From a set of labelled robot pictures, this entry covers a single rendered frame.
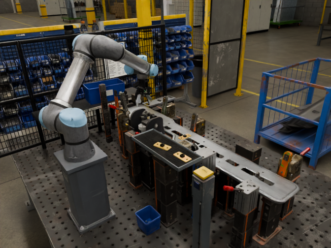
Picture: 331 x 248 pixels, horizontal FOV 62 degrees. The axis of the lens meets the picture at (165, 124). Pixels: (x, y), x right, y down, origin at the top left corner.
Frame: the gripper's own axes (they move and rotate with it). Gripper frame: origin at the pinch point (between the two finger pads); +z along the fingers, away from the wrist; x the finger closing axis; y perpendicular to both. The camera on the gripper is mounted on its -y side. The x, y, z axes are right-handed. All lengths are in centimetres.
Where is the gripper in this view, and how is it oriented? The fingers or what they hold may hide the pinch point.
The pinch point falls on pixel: (142, 104)
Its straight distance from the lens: 203.5
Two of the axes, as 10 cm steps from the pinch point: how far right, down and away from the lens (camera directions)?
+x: 7.9, -2.9, 5.4
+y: 6.1, 3.3, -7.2
